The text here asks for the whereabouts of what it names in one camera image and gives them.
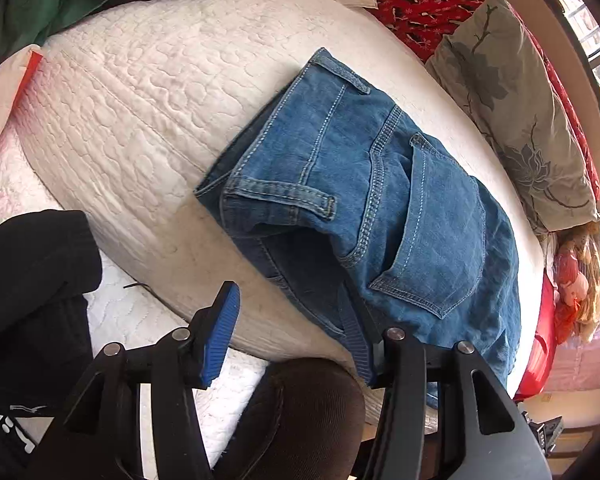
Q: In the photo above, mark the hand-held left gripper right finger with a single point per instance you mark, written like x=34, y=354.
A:
x=360, y=355

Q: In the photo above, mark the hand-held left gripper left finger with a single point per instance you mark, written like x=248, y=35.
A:
x=220, y=340

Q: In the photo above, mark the blue denim pants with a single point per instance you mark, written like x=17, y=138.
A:
x=360, y=200

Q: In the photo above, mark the red cushion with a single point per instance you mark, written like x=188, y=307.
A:
x=540, y=350

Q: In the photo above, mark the person's brown trouser leg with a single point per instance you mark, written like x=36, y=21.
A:
x=300, y=420

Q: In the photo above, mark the pink bedsheet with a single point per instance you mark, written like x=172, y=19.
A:
x=590, y=355

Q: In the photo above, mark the doll in clear plastic bag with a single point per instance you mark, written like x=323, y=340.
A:
x=577, y=280

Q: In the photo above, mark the black garment white print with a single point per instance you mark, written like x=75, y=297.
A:
x=30, y=310

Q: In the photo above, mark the white quilted bed mattress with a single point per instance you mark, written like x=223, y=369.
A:
x=145, y=110

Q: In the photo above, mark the grey floral pillow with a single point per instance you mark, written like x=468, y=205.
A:
x=520, y=110

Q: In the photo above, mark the white red-edged cloth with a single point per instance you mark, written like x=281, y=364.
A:
x=0, y=105

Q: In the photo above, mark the red printed blanket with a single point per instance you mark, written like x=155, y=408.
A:
x=420, y=5

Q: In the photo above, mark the green cloth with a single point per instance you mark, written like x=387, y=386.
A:
x=55, y=0

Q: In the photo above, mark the barred window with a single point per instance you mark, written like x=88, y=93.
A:
x=577, y=5

